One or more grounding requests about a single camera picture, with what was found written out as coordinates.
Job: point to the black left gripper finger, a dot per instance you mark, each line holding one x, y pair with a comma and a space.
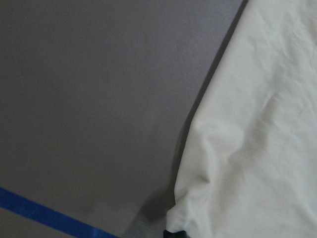
179, 234

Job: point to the cream long-sleeve printed shirt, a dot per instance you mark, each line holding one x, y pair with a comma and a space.
249, 165

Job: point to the blue tape line crosswise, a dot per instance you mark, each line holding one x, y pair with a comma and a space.
48, 217

